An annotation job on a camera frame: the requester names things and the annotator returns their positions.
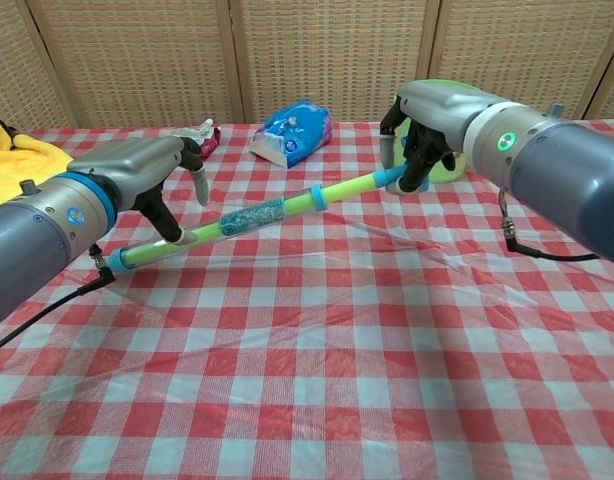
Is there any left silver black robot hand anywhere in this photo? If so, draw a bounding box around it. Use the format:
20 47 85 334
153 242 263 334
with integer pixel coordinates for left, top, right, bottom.
69 135 211 249

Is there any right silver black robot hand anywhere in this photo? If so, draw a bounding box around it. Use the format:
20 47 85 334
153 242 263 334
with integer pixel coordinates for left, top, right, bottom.
379 79 494 196

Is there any green and blue water pump toy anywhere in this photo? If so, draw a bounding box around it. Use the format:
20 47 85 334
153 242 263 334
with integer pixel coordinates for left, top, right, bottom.
104 167 431 276

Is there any white red spouted pouch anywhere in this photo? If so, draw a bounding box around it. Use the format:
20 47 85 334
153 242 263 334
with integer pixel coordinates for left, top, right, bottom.
167 119 223 160

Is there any green plastic bucket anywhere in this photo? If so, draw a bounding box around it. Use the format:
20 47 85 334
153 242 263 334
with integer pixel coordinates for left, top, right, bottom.
394 78 483 186

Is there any yellow cloth with black trim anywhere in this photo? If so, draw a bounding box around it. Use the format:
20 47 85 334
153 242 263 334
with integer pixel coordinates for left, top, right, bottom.
0 118 76 211

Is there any woven bamboo folding screen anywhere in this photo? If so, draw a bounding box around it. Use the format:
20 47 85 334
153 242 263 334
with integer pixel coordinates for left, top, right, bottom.
0 0 614 132

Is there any blue tissue pack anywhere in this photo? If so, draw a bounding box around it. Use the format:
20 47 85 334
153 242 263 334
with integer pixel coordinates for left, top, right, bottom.
249 98 333 169

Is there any red white checkered tablecloth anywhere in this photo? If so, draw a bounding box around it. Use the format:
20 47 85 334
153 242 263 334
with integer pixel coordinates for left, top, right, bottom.
0 118 614 480

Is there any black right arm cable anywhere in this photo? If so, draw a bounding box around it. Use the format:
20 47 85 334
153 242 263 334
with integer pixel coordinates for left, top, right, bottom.
499 189 601 261

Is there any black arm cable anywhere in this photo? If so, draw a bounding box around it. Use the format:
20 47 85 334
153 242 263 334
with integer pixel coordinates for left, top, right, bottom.
499 189 601 261
0 247 117 359

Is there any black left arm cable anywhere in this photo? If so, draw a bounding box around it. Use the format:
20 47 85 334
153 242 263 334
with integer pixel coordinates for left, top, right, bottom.
0 247 117 359

